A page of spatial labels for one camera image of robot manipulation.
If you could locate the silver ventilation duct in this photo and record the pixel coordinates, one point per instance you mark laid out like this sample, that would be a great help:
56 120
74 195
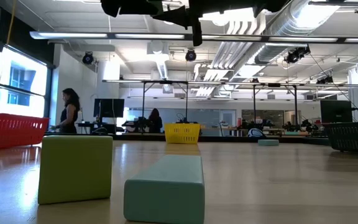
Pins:
291 25

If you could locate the large bright window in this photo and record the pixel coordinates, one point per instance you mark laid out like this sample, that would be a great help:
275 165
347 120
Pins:
20 81

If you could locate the long LED light bar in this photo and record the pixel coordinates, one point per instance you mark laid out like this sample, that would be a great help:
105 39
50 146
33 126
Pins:
135 36

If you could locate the red plastic basket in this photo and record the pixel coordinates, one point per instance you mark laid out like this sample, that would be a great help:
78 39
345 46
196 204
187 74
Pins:
8 130

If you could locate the black computer monitor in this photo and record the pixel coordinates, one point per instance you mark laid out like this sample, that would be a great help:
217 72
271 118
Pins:
109 108
336 111

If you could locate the black gantry frame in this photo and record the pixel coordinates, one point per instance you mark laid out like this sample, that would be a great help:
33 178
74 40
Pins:
273 84
165 82

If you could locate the green wooden cube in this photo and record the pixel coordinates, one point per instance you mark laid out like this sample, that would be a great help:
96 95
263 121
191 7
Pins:
75 169

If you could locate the person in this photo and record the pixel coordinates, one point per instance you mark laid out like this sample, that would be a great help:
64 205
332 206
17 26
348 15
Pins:
68 118
155 123

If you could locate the black ceiling camera cluster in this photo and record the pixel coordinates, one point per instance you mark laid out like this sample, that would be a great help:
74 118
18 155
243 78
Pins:
325 80
295 56

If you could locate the white and blue round object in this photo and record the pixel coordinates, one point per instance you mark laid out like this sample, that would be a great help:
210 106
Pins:
256 133

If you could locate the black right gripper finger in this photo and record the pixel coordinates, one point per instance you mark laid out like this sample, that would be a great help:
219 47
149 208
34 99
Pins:
182 17
197 34

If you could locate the black metal table frame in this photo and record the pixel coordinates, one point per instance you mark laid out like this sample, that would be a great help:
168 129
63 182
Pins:
222 139

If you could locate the turquoise flat wooden block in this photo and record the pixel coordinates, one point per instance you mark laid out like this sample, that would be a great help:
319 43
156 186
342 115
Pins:
268 142

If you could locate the yellow plastic basket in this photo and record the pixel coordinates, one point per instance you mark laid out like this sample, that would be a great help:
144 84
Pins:
182 133

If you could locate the black plastic basket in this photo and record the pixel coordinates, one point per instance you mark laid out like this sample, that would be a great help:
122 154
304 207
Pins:
353 137

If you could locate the turquoise long wooden block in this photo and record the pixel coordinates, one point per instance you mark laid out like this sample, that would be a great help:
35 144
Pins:
166 193

